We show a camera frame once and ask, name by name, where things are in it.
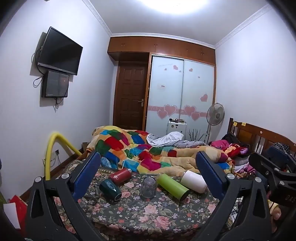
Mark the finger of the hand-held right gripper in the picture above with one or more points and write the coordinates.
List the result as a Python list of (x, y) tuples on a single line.
[(277, 156), (261, 162)]

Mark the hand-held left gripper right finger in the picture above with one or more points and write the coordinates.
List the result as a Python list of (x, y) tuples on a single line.
[(210, 177)]

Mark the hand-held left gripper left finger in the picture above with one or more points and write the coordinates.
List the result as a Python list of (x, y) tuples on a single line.
[(87, 177)]

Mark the white cup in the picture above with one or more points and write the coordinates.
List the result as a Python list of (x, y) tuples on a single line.
[(193, 182)]

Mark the dark green cup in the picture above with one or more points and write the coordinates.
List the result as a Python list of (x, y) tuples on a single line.
[(111, 191)]

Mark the clear glass cup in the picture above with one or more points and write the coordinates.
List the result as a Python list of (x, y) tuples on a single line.
[(148, 188)]

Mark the person's right hand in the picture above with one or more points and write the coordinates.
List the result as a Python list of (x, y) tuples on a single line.
[(276, 216)]

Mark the black polka dot cloth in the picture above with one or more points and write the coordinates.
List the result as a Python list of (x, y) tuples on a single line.
[(285, 147)]

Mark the blue striped cloth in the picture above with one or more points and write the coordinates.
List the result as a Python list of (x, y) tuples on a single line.
[(108, 162)]

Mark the red plush toy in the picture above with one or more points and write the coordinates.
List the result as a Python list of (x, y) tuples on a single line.
[(238, 149)]

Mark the wooden bed headboard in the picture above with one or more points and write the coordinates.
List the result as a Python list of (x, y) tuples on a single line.
[(252, 134)]

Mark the red thermos bottle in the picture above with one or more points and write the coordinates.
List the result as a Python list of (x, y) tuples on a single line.
[(120, 176)]

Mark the pink clothing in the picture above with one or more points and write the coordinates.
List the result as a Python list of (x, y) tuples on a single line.
[(218, 144)]

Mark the black clothing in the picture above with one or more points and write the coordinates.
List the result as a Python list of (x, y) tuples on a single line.
[(231, 138)]

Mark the green thermos bottle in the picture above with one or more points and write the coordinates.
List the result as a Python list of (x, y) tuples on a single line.
[(172, 185)]

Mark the dried branches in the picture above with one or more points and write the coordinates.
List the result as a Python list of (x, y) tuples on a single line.
[(196, 135)]

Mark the yellow foam tube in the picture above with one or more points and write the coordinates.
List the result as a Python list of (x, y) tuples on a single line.
[(49, 153)]

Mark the grey crumpled cloth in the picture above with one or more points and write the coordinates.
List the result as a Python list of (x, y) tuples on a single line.
[(170, 139)]

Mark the small white appliance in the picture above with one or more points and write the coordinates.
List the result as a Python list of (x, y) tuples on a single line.
[(177, 129)]

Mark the standing electric fan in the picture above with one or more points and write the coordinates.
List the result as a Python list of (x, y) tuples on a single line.
[(215, 114)]

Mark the colourful patchwork quilt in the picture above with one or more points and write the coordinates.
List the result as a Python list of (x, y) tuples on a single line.
[(148, 155)]

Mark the floral bed sheet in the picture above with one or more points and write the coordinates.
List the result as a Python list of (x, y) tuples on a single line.
[(148, 215)]

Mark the red bag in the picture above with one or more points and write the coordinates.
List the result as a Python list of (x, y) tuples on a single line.
[(22, 208)]

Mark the white paper sheet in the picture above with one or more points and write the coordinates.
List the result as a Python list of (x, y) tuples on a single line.
[(11, 215)]

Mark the wooden wardrobe with frosted doors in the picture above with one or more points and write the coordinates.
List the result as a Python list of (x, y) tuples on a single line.
[(180, 92)]

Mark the brown wooden door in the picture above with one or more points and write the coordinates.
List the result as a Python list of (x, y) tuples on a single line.
[(130, 97)]

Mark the wall socket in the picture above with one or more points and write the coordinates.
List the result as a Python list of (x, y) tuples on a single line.
[(55, 154)]

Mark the small black wall monitor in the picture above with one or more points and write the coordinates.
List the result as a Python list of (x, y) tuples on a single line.
[(55, 83)]

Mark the black wall television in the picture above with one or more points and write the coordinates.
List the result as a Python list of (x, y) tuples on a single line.
[(59, 52)]

